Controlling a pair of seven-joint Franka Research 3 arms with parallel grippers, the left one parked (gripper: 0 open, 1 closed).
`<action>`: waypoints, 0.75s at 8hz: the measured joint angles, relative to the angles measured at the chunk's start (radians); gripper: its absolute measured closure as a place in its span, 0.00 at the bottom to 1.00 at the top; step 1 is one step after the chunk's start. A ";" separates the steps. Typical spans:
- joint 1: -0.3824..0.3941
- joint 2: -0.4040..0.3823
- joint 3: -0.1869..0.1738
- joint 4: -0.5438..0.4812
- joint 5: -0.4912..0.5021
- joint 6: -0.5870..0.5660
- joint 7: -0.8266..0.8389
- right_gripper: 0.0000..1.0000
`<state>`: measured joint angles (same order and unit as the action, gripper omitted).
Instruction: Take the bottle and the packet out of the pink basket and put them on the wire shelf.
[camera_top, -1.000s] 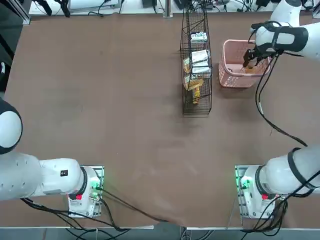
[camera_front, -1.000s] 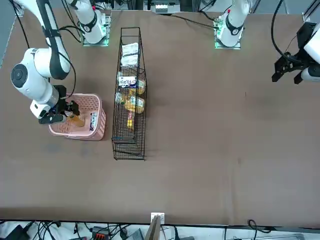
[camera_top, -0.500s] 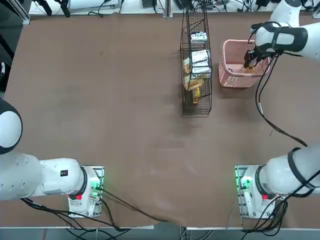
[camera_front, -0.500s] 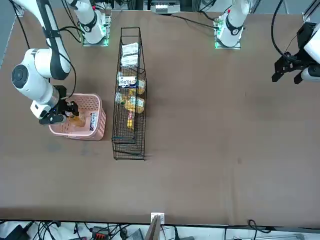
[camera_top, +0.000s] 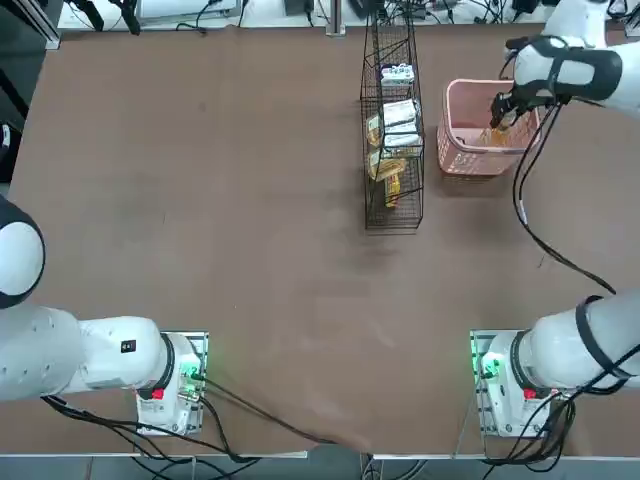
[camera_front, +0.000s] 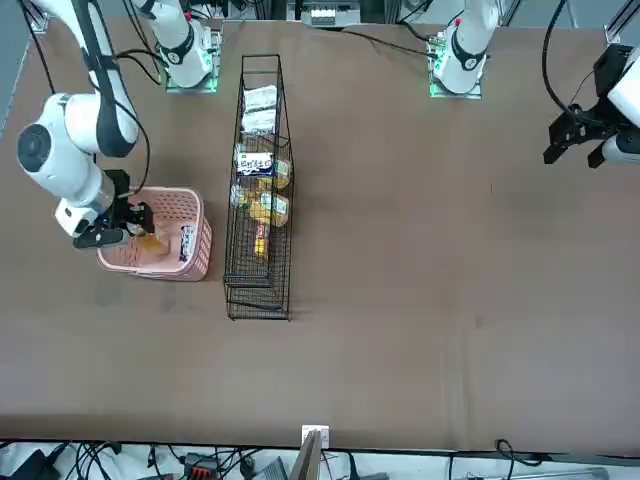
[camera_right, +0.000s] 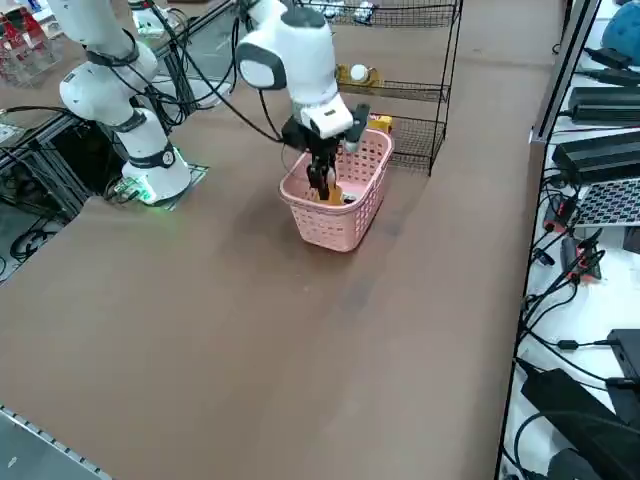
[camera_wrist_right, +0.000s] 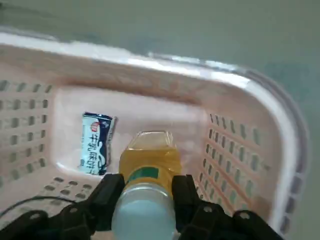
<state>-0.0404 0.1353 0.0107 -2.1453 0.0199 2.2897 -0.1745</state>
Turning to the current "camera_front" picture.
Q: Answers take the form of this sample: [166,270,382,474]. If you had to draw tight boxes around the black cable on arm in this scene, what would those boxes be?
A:
[69,0,169,201]
[541,0,584,114]

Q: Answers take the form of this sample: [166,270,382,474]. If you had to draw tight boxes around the black wire shelf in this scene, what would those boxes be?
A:
[223,53,296,322]

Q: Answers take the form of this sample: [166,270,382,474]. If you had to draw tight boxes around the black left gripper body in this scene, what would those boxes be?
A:
[574,99,624,144]

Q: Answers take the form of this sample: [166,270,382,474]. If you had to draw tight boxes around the aluminium frame corner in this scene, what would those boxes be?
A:
[603,0,640,42]

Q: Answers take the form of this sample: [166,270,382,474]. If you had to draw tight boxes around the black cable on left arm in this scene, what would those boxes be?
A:
[541,0,584,114]

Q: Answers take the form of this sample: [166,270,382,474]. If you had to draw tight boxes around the black cable across table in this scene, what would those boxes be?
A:
[341,27,437,60]

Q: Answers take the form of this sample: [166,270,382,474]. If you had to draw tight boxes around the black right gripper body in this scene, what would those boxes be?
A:
[105,189,135,230]

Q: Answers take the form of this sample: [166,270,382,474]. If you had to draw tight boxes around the black red power strip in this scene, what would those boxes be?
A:
[180,452,222,480]

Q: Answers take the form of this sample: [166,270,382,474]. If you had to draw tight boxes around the aluminium rail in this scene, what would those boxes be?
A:
[462,466,610,480]

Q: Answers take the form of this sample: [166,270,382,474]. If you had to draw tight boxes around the white socket plate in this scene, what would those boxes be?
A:
[301,424,331,449]

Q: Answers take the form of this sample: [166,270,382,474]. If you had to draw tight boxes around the pink plastic basket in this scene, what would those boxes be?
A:
[95,185,215,282]

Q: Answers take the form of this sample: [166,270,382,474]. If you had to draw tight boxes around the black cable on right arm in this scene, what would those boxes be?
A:
[69,0,169,201]

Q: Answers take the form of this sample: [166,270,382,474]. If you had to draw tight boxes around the blue white snack packet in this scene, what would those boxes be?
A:
[177,223,197,265]
[235,151,276,177]

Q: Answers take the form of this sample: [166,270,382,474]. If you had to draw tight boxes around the white power strip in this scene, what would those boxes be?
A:
[308,5,339,27]

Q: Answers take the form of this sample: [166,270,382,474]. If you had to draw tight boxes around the brown wooden board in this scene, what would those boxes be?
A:
[291,429,324,480]

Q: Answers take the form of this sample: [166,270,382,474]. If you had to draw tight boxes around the grey flat device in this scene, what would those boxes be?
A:
[259,457,292,480]

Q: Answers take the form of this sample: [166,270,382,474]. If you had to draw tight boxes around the white tissue packet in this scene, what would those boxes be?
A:
[241,109,277,136]
[243,85,279,114]

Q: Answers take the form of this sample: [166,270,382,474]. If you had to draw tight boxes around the black power adapter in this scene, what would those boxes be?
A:
[7,448,60,480]

